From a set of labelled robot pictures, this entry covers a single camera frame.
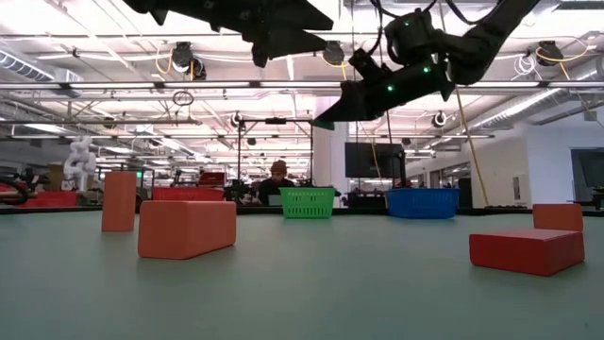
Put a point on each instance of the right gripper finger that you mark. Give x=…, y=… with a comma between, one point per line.
x=354, y=113
x=358, y=92

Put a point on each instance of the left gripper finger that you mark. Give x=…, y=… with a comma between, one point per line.
x=292, y=16
x=283, y=45

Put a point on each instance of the green block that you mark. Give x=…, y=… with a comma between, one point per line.
x=323, y=125

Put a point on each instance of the red block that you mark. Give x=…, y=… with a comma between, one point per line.
x=119, y=201
x=558, y=216
x=187, y=229
x=526, y=251

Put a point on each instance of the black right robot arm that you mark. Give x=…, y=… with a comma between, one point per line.
x=491, y=33

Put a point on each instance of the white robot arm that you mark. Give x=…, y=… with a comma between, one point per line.
x=80, y=160

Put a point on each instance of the black monitor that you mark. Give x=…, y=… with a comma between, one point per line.
x=368, y=160

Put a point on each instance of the white column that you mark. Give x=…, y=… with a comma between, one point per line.
x=330, y=160

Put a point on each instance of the long ceiling light strip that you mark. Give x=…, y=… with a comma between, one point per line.
x=203, y=85

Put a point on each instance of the green plastic basket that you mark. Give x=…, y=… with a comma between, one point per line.
x=307, y=203

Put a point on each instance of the person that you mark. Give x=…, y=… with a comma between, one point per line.
x=276, y=186

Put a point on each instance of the blue plastic basket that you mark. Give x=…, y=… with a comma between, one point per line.
x=421, y=203

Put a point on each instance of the red toolbox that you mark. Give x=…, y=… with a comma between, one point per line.
x=212, y=179

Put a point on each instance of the red plastic basket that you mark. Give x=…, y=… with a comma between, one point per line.
x=189, y=193

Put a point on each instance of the green table mat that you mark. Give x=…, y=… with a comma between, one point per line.
x=302, y=293

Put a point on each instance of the red storage bin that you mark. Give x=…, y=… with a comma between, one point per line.
x=52, y=199

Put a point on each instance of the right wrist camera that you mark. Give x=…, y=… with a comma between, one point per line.
x=370, y=66

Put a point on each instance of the silver ventilation duct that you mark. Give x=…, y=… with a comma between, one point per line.
x=519, y=111

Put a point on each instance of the black rig frame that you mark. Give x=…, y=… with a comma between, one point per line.
x=239, y=151

